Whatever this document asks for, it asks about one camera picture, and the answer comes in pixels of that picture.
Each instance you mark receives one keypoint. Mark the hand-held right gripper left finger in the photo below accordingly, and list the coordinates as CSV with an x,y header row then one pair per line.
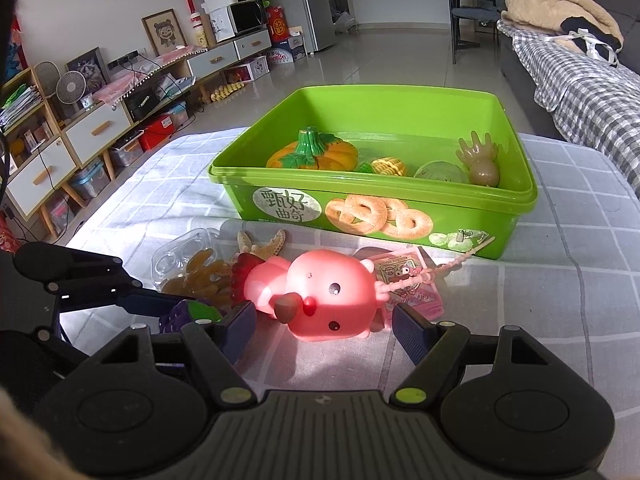
x,y
239,330

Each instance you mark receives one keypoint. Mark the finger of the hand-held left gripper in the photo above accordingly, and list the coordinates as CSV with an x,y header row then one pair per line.
x,y
147,303

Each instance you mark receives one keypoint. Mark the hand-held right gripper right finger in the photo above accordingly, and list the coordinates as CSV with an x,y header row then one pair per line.
x,y
407,332

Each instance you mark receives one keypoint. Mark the purple toy grapes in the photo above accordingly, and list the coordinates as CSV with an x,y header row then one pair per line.
x,y
187,315

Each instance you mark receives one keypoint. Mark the pink toy pig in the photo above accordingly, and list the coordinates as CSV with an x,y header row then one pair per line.
x,y
325,280

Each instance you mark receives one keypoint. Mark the translucent round ball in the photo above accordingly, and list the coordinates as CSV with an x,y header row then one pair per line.
x,y
440,172

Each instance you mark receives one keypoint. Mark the toy corn cob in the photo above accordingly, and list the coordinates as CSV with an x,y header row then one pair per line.
x,y
387,166

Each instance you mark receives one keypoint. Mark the brown translucent toy hand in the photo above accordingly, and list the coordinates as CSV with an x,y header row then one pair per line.
x,y
205,275
482,172

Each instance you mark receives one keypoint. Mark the plastic toy pumpkin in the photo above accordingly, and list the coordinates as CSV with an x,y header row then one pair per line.
x,y
330,152

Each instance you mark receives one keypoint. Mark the green plastic box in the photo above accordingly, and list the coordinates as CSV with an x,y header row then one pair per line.
x,y
380,110

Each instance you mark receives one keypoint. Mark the clear plastic blister tray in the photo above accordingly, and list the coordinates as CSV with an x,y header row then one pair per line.
x,y
172,260

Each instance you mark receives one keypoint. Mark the pink card packet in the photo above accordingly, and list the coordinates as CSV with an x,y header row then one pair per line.
x,y
400,270

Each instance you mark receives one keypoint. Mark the pink toy wand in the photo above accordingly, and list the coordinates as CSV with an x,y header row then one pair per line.
x,y
450,264

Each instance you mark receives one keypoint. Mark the toy starfish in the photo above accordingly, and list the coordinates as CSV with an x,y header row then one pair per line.
x,y
270,247

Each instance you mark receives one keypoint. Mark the clear storage bin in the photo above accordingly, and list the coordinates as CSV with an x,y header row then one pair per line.
x,y
90,182

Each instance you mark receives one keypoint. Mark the grey checked tablecloth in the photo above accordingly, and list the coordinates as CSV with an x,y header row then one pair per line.
x,y
550,285

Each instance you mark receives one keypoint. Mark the red storage box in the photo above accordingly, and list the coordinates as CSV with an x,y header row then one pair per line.
x,y
157,132

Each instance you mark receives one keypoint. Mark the wooden cabinet with grey drawers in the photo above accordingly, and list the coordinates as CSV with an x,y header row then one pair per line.
x,y
95,127

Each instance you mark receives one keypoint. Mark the pink cloth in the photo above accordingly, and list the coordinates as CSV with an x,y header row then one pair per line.
x,y
120,90

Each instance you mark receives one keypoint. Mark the row of yellow toy ducks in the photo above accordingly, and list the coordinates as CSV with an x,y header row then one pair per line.
x,y
227,92

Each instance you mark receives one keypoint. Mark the white desk fan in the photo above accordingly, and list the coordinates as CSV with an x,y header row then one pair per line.
x,y
70,87

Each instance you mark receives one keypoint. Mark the dark framed picture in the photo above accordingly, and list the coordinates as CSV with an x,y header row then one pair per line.
x,y
87,67

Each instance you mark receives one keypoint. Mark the white and red carton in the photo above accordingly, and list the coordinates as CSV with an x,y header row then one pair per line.
x,y
250,67

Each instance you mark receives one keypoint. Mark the grey sofa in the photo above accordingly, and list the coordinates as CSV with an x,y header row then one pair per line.
x,y
520,90

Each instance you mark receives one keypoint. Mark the framed cartoon picture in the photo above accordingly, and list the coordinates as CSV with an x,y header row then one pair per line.
x,y
165,32

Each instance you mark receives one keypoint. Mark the white and yellow bottle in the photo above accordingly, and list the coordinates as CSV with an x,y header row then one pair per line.
x,y
200,30

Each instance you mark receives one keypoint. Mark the black microwave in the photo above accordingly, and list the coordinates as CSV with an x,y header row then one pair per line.
x,y
245,17

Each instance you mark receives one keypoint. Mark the grey plaid blanket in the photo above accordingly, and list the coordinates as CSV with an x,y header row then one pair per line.
x,y
590,90

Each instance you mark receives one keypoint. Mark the red gift box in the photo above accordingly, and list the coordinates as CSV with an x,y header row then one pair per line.
x,y
277,22

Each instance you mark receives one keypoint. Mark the silver fridge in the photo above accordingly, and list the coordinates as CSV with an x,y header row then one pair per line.
x,y
315,5

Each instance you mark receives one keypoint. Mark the black and white garment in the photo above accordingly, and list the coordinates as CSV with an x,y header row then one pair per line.
x,y
580,25

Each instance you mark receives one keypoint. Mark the beige fluffy blanket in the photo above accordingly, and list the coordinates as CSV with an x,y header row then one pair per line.
x,y
540,5

